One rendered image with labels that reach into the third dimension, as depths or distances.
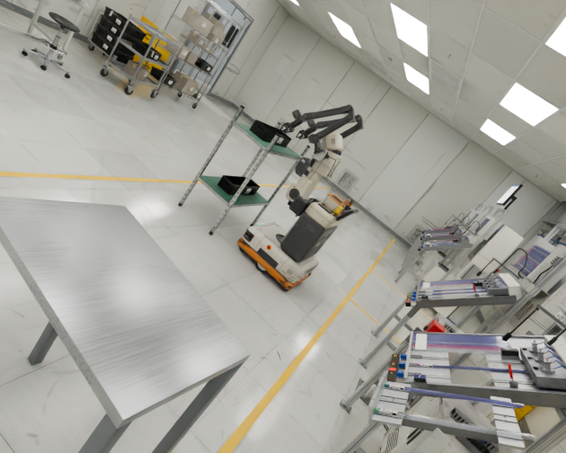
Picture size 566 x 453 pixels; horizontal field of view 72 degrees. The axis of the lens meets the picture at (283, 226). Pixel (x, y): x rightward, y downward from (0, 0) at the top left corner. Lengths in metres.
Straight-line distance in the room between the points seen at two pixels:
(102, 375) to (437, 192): 10.08
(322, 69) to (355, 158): 2.61
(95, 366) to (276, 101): 11.09
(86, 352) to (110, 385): 0.09
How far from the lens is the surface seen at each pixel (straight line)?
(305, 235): 3.43
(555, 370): 2.14
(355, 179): 10.81
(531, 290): 3.38
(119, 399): 0.90
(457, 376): 3.58
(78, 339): 0.96
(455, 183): 10.64
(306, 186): 3.57
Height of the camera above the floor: 1.47
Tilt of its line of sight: 17 degrees down
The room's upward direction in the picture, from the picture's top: 37 degrees clockwise
